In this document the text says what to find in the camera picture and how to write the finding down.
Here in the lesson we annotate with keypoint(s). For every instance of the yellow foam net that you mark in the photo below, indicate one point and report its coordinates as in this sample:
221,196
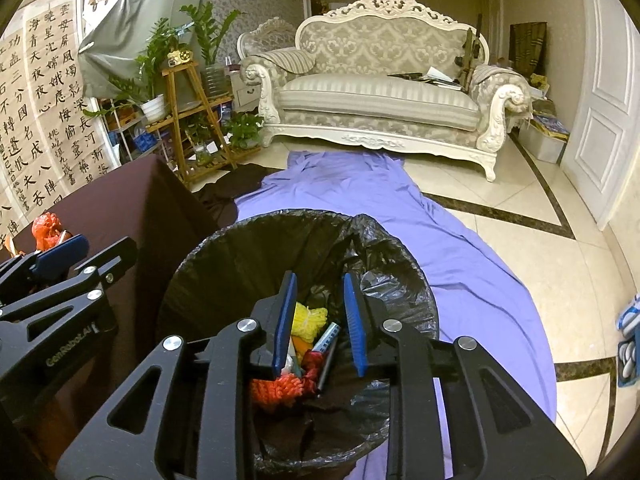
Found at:
307,322

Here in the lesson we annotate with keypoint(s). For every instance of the glass vase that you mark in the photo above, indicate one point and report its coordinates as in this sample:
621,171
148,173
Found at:
216,81

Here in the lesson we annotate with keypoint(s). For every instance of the orange foam net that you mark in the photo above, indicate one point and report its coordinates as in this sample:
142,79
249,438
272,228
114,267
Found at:
277,391

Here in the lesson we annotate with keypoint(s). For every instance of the grey storage box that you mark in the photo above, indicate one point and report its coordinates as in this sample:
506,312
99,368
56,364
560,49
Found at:
545,135

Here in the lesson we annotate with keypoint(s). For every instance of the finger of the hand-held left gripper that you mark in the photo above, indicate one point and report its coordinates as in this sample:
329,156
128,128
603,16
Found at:
62,255
100,265

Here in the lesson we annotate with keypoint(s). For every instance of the small green plant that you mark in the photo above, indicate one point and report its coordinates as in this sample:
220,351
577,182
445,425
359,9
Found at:
245,130

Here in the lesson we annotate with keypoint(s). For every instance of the dark brown tablecloth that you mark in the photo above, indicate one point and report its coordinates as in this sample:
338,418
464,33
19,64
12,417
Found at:
140,200

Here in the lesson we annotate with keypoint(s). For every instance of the white plant pot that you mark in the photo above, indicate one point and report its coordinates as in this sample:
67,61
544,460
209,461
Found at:
154,109

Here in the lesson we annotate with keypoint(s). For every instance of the leafy plant in white pot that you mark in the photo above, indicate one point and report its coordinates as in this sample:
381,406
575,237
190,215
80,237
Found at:
150,65

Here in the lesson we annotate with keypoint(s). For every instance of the red foam net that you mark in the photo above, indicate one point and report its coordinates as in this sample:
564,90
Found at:
47,230

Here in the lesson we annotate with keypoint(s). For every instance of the bin with black bag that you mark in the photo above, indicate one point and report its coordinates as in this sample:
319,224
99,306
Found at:
240,260

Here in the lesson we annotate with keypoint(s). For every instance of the cream carved armchair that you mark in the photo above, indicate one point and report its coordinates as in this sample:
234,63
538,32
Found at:
265,40

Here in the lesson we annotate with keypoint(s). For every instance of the tall green plant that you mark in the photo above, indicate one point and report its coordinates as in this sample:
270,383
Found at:
210,30

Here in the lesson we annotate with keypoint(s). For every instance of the papers on sofa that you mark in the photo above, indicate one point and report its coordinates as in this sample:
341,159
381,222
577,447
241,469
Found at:
430,77

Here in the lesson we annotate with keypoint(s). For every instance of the cream carved sofa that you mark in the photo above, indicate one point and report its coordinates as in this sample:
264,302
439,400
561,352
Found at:
380,95

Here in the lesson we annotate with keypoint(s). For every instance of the white door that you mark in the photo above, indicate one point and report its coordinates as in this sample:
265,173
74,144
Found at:
605,110

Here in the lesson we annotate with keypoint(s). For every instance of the purple sheet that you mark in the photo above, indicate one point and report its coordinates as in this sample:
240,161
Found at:
475,280

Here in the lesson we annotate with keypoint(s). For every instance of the dark brown floor cloth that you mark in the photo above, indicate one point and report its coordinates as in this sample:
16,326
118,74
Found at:
225,195

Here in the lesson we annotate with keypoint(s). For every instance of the wooden plant stand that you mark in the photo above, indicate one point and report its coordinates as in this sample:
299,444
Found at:
200,115

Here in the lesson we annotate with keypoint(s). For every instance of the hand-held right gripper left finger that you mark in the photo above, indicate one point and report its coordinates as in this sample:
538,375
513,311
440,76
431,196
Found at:
282,325

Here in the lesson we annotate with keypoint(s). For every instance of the blue crate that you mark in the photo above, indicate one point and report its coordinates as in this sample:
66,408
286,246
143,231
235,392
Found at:
135,137

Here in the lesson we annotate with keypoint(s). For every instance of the grey hanging cloth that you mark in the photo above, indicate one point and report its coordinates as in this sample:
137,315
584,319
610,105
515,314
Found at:
140,10

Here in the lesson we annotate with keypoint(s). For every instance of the blue and white shoes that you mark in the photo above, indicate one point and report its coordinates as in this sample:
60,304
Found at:
629,345

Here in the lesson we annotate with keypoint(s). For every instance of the dark plaid cloth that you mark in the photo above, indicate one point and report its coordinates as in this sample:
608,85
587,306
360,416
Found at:
529,47

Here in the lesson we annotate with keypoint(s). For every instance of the small white cabinet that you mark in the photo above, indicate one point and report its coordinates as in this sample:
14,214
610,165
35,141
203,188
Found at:
246,95

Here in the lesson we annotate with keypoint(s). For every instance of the toy rifle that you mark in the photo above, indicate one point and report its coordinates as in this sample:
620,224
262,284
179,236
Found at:
470,55

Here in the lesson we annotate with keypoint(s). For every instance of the calligraphy paper wall hangings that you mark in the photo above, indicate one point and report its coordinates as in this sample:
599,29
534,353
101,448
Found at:
45,110

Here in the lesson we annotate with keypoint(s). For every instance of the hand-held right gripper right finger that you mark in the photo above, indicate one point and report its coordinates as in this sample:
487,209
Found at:
352,330

